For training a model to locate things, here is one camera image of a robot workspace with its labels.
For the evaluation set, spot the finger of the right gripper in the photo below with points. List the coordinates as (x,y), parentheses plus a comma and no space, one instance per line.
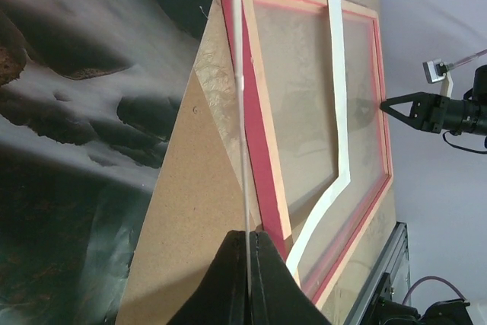
(418,102)
(409,120)

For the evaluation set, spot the sunset landscape photo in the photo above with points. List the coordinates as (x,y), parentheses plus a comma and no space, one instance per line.
(90,92)

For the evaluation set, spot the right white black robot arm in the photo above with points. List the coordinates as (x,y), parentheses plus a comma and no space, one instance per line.
(476,93)

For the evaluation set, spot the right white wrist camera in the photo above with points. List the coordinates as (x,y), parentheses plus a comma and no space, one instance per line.
(437,71)

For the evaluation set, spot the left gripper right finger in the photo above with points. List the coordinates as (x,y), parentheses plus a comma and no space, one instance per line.
(275,296)

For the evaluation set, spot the white mat brown backing board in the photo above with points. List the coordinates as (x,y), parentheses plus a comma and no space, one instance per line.
(198,197)

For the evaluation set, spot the aluminium rail platform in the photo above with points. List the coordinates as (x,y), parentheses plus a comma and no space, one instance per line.
(393,259)

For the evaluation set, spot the white mat border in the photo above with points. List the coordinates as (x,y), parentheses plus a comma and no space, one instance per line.
(236,40)

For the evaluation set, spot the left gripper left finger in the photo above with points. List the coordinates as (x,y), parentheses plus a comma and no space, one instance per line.
(221,296)

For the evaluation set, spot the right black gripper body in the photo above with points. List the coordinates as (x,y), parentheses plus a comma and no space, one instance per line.
(435,113)

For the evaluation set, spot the pink picture frame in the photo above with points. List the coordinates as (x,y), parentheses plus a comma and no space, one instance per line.
(290,125)

